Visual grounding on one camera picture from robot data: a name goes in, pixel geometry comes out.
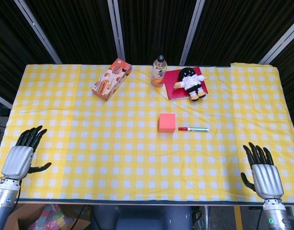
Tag black cable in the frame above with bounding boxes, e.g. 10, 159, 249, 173
71, 205, 91, 227

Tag black white plush doll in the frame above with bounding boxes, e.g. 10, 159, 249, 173
173, 67, 208, 102

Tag orange tea bottle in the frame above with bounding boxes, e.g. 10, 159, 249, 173
151, 54, 168, 87

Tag red and white marker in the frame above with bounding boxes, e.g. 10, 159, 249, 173
178, 127, 210, 132

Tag aluminium frame post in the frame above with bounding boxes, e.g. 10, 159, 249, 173
14, 0, 62, 64
107, 0, 126, 65
0, 92, 13, 110
259, 25, 294, 65
179, 0, 205, 66

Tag yellow checked tablecloth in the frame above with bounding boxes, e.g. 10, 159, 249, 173
0, 62, 294, 201

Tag orange snack box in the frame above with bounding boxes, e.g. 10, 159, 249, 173
91, 58, 133, 102

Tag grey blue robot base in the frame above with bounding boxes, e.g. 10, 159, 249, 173
91, 205, 193, 230

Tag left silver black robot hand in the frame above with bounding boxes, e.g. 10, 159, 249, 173
1, 125, 52, 180

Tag brown cardboard box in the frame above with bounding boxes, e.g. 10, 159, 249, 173
2, 204, 90, 230

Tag colourful foam blocks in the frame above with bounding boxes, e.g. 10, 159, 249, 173
35, 205, 74, 230

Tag red spiral notebook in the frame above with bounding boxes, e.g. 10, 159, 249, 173
163, 66, 209, 102

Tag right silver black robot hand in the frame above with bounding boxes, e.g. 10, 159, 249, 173
240, 142, 284, 199

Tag pink cube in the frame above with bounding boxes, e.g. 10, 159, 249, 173
157, 113, 176, 133

